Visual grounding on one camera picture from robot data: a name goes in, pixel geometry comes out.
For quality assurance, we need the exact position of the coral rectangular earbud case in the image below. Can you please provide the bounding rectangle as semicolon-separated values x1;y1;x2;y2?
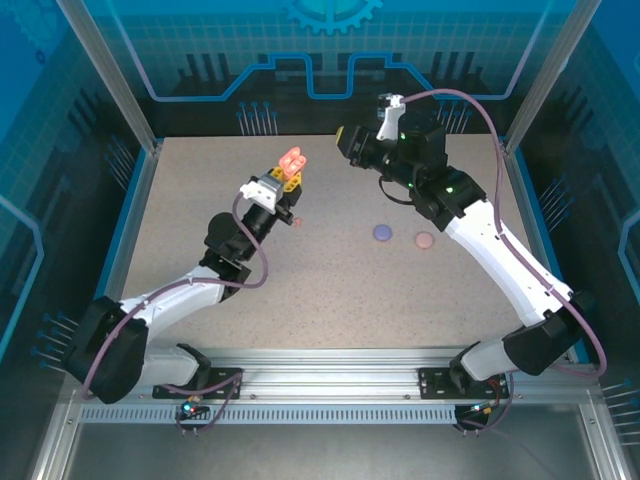
278;146;308;175

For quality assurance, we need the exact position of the grey metal front tray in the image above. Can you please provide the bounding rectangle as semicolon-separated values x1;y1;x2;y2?
29;387;629;480

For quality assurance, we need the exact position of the aluminium side rail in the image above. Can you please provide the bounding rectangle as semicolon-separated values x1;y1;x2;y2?
82;141;165;365
502;144;576;362

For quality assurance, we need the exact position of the aluminium frame post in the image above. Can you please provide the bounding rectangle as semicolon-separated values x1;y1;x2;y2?
502;0;604;154
54;0;165;155

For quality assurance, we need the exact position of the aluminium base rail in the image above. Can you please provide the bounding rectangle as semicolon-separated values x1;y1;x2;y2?
67;347;599;401

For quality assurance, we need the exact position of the slotted grey cable duct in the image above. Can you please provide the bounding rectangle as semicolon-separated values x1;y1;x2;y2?
78;405;466;426

